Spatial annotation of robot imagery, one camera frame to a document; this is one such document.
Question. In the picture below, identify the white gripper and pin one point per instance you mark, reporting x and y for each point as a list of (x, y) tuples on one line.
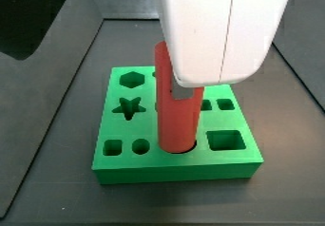
[(218, 39)]

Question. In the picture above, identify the red oval peg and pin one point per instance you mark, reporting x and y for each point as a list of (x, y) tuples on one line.
[(178, 115)]

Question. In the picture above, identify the green shape sorter block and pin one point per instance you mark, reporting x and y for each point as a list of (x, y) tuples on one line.
[(155, 139)]

